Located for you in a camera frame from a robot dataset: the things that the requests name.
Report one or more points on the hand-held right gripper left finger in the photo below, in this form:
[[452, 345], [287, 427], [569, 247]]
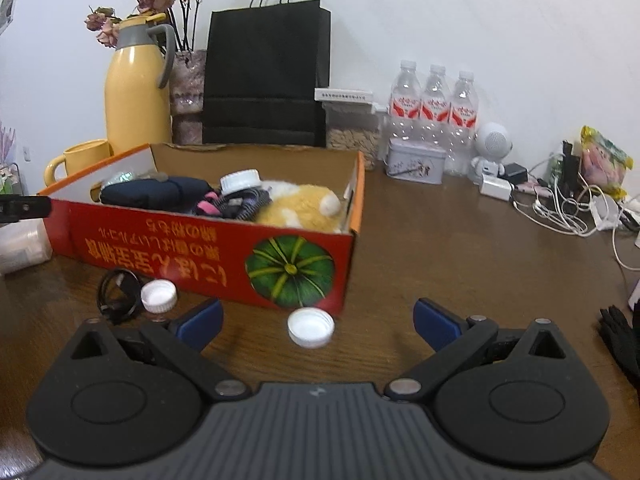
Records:
[[205, 320]]

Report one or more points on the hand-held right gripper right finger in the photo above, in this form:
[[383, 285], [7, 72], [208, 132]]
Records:
[[432, 322]]

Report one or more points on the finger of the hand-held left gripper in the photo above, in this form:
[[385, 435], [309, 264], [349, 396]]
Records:
[[25, 207]]

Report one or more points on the red cardboard box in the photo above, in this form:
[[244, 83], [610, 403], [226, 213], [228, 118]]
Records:
[[150, 255]]

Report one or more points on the iridescent clear plastic bag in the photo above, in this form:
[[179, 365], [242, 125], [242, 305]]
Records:
[[120, 177]]

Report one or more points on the white bottle cap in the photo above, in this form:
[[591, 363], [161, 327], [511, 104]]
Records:
[[159, 296], [310, 329]]

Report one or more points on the navy blue pouch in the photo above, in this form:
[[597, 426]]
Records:
[[150, 192]]

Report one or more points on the translucent plastic container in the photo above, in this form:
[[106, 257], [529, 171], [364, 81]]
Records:
[[20, 247]]

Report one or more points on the yellow mug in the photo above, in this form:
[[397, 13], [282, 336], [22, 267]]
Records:
[[85, 160]]

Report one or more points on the white jar lid in box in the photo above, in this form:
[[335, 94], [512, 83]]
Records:
[[241, 181]]

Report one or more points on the yellow and white plush toy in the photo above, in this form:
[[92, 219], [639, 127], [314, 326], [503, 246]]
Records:
[[295, 207]]

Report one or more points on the yellow thermos jug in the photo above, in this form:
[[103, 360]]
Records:
[[135, 110]]

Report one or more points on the white charger block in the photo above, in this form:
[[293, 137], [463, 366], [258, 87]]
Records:
[[495, 187]]

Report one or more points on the small grey tin box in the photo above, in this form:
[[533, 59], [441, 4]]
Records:
[[415, 162]]

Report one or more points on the small black adapter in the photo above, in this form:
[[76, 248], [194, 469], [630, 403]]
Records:
[[516, 174]]

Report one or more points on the white robot toy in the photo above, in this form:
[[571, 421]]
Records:
[[492, 142]]

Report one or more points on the black gloves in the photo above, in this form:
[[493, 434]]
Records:
[[622, 345]]

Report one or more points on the pink wrapped vase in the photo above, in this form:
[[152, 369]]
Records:
[[187, 95]]

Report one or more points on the clear jar of seeds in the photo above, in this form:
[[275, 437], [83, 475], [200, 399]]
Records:
[[350, 137]]

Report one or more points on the white power adapter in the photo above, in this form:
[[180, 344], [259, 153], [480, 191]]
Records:
[[606, 212]]

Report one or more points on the black desk holder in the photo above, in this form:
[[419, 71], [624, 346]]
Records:
[[571, 165]]

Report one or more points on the yellow and pink snack packet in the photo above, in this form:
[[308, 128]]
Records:
[[605, 160]]

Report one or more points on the black paper bag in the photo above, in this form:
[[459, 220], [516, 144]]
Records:
[[265, 70]]

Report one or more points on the wall poster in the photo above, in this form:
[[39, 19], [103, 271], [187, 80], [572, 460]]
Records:
[[9, 7]]

